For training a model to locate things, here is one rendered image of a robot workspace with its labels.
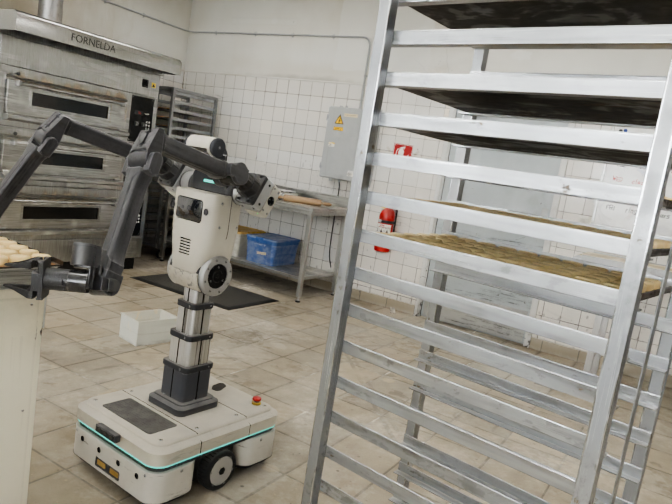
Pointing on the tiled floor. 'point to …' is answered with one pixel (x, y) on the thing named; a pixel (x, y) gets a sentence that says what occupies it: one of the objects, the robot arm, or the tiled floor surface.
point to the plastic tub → (147, 327)
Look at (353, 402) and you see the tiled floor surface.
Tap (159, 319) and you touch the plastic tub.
